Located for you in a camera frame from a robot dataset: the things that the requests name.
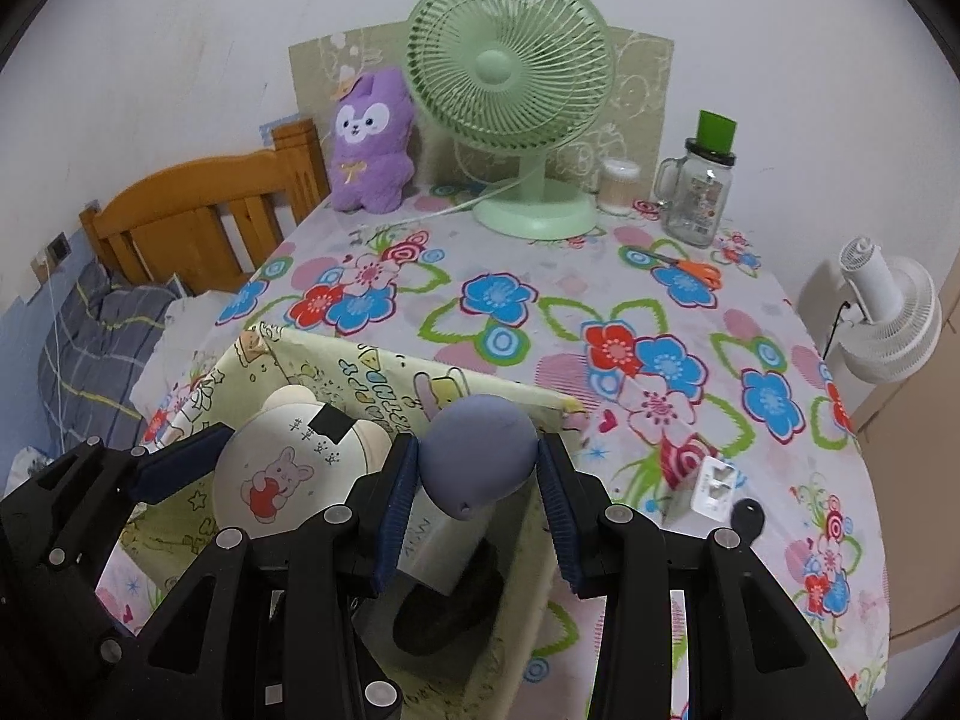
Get white circulator fan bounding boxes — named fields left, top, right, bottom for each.
left=836, top=235, right=943, bottom=383

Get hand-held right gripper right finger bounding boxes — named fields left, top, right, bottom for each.
left=537, top=436, right=856, bottom=720

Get white bottle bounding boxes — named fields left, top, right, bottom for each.
left=397, top=491, right=500, bottom=597

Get clear cotton swab jar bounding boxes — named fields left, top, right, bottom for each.
left=598, top=157, right=642, bottom=217

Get small black heart-shaped piece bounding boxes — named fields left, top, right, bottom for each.
left=731, top=499, right=766, bottom=541

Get grey egg-shaped sponge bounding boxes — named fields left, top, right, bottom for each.
left=418, top=395, right=539, bottom=520

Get beige printed wall sheet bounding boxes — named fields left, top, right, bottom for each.
left=289, top=22, right=672, bottom=200

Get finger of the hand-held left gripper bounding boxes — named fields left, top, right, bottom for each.
left=0, top=424, right=235, bottom=586

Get black fan power cable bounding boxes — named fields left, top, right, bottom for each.
left=821, top=300, right=856, bottom=361

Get yellow printed storage box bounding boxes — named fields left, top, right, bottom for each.
left=120, top=321, right=590, bottom=720

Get white plug adapter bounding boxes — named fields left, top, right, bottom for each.
left=688, top=457, right=740, bottom=518

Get wooden bed headboard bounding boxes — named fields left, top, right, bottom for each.
left=79, top=118, right=331, bottom=293

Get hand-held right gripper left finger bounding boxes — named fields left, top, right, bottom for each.
left=139, top=435, right=418, bottom=720

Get round cream bunny mirror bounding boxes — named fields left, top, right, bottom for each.
left=212, top=385, right=395, bottom=541

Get white cloth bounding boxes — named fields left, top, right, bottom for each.
left=131, top=292, right=248, bottom=421

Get black heart-shaped object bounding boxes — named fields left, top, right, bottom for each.
left=391, top=540, right=509, bottom=657

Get white fan power cable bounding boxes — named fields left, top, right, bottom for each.
left=352, top=178, right=526, bottom=237

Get floral tablecloth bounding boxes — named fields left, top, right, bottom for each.
left=97, top=187, right=897, bottom=720

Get glass mug jar green lid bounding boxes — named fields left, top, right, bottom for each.
left=654, top=110, right=740, bottom=248

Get orange handled scissors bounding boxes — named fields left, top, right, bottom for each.
left=651, top=251, right=725, bottom=291

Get purple plush toy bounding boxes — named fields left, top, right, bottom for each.
left=324, top=66, right=417, bottom=213

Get green desk fan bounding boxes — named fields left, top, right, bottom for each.
left=405, top=0, right=617, bottom=239

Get grey plaid bedding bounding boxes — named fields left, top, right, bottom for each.
left=45, top=262, right=185, bottom=458

